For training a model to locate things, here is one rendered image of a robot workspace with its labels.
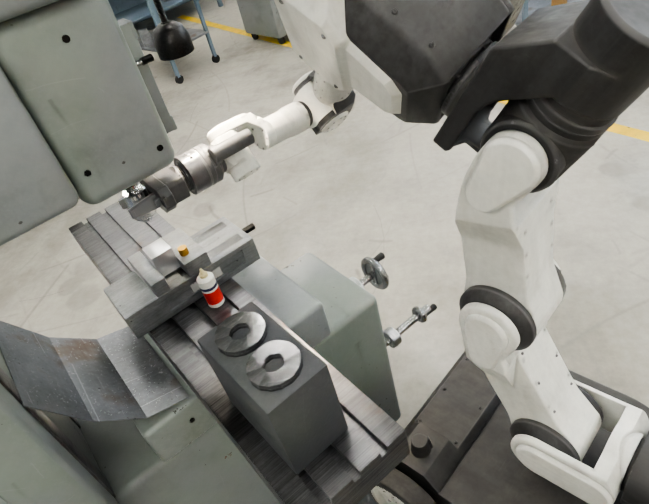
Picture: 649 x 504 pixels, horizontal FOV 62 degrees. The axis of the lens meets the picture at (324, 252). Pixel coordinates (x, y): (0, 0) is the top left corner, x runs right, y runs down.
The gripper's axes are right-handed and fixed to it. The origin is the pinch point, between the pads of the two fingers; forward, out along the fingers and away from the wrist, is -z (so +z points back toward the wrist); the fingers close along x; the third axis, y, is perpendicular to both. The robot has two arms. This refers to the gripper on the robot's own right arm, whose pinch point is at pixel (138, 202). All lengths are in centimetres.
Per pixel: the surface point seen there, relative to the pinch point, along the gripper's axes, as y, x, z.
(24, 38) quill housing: -36.8, 10.0, -5.5
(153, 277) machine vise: 19.7, -2.9, -4.3
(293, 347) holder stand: 10.7, 46.2, 2.7
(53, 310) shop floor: 123, -171, -35
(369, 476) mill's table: 34, 59, 2
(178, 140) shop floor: 122, -283, 99
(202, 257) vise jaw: 20.6, -0.6, 7.2
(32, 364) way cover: 20.3, -0.1, -33.7
